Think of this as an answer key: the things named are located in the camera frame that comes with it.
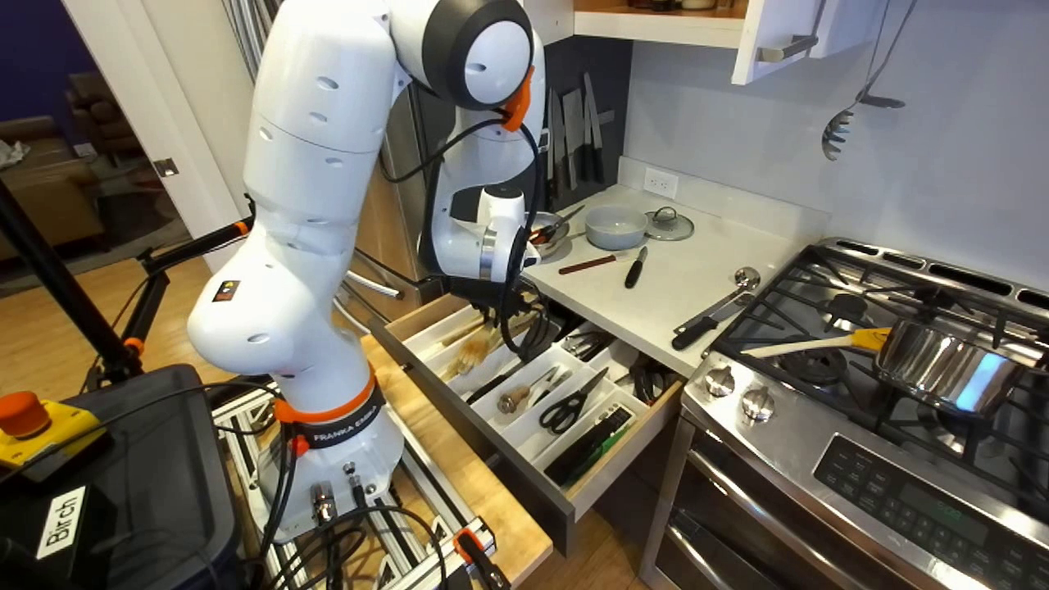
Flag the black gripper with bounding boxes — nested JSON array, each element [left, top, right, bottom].
[[497, 296, 565, 360]]

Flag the wooden slotted spatula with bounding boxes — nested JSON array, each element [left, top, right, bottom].
[[442, 326, 507, 379]]

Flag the black spatula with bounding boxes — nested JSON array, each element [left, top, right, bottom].
[[465, 345, 550, 406]]

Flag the open wooden kitchen drawer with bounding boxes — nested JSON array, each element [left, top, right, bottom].
[[371, 285, 690, 556]]

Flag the silver peeler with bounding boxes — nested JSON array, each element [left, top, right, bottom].
[[528, 365, 574, 409]]

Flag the long wooden utensil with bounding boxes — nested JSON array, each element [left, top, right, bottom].
[[438, 316, 496, 350]]

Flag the small brass utensil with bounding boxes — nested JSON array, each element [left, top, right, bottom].
[[497, 379, 539, 419]]

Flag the grey bowl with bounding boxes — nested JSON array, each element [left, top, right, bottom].
[[579, 203, 651, 254]]

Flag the black kitchen utensil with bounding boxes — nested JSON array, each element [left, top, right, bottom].
[[631, 355, 682, 409]]

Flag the black and green knives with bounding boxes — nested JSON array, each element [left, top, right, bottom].
[[543, 404, 641, 490]]

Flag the round glass lid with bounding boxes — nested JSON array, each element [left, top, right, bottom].
[[643, 203, 700, 247]]

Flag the stainless steel fridge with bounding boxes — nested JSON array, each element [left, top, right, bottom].
[[345, 90, 438, 303]]

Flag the silver stove knob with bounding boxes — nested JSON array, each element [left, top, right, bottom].
[[700, 365, 739, 401], [739, 388, 778, 427]]

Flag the dark magnetic knife rack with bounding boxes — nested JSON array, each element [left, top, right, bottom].
[[541, 36, 637, 195]]

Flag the stainless steel gas stove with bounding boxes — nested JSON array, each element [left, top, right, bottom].
[[641, 239, 1049, 590]]

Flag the black equipment case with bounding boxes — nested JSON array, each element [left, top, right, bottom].
[[0, 365, 245, 590]]

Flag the white door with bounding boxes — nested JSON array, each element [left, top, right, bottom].
[[60, 0, 274, 275]]

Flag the black tripod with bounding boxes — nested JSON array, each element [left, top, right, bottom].
[[0, 178, 249, 388]]

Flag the yellow emergency stop button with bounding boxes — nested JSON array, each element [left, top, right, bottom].
[[0, 388, 109, 475]]

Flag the brown sofa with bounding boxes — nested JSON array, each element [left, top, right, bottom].
[[0, 109, 111, 263]]

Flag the white case label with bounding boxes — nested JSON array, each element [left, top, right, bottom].
[[32, 482, 89, 564]]

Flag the red utensil handle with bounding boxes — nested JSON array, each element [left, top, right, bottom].
[[554, 251, 623, 279]]

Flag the black-handled scissors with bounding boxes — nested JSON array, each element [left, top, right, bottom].
[[539, 366, 614, 436]]

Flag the black utensil handle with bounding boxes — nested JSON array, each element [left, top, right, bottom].
[[619, 242, 651, 290]]

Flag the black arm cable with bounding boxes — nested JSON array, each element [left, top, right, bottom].
[[375, 100, 548, 320]]

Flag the white wall outlet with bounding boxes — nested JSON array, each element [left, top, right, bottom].
[[643, 164, 686, 201]]

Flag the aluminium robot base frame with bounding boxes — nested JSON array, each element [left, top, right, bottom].
[[210, 388, 502, 590]]

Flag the black base cables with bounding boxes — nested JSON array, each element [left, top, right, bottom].
[[245, 419, 462, 590]]

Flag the white wall cabinet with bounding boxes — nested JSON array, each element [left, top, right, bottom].
[[567, 0, 912, 89]]

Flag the steel pan with yellow handle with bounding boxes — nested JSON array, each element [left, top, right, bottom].
[[741, 311, 1027, 424]]

